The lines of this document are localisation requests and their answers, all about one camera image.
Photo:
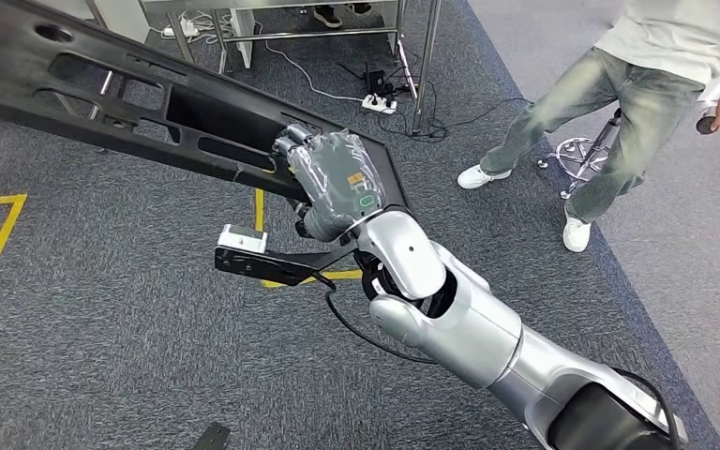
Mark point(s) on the white power strip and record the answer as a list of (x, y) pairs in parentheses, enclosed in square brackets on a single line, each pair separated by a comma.
[(378, 104), (186, 28)]

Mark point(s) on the black flat robot part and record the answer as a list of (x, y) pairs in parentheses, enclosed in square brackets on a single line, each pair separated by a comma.
[(211, 438)]

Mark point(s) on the chrome base stool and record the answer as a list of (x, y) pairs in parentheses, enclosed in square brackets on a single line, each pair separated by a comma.
[(610, 127)]

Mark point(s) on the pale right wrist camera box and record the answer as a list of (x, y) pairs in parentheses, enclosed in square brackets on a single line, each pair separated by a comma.
[(242, 239)]

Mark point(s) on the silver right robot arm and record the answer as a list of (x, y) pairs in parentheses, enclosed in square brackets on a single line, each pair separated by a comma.
[(478, 335)]

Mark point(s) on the black right wrist camera bracket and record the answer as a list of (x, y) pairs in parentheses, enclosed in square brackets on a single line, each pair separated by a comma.
[(260, 267)]

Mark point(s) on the stainless steel workbench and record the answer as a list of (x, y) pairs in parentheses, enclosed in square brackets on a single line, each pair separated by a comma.
[(427, 74)]

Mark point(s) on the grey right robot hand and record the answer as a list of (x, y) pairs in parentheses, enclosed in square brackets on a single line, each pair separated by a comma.
[(341, 180)]

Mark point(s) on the black round object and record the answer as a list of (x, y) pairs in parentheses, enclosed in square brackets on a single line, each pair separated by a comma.
[(705, 124)]

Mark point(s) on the person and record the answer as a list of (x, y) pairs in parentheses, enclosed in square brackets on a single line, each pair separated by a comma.
[(646, 105), (328, 17)]

